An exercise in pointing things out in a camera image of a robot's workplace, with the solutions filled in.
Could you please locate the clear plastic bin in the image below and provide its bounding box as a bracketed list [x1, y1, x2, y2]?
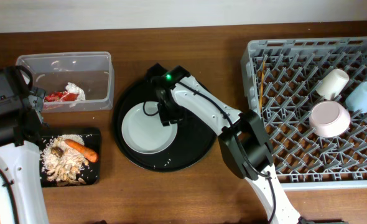
[16, 52, 114, 113]

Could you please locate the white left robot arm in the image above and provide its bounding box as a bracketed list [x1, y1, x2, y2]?
[0, 65, 49, 223]

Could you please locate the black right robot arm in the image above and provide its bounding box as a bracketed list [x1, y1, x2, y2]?
[146, 63, 305, 224]

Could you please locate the rice and nutshell pile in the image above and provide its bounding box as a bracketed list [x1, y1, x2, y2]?
[40, 134, 90, 187]

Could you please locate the white tissue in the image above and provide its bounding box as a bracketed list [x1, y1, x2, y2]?
[65, 82, 86, 101]

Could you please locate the pink bowl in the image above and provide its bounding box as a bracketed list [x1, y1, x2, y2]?
[309, 101, 351, 138]

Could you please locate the orange carrot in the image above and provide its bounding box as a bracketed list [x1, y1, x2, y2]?
[64, 139, 99, 163]

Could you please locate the rectangular black tray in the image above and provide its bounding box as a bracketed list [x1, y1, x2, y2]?
[39, 127, 102, 187]

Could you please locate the red snack wrapper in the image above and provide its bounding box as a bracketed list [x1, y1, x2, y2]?
[45, 91, 78, 102]

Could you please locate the round black tray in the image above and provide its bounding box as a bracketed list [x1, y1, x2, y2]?
[111, 80, 216, 172]

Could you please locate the grey dishwasher rack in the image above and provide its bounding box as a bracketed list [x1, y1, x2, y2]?
[241, 37, 367, 190]

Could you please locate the wooden chopstick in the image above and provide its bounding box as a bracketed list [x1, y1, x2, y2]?
[259, 60, 265, 112]

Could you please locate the brown pine cone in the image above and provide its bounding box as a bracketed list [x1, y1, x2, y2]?
[50, 146, 64, 158]

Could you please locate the light blue cup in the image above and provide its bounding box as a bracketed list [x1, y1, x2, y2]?
[345, 82, 367, 113]

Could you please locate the grey round plate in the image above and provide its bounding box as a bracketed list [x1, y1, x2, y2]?
[121, 101, 178, 154]

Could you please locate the white cup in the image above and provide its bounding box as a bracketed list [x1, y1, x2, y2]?
[316, 69, 350, 100]

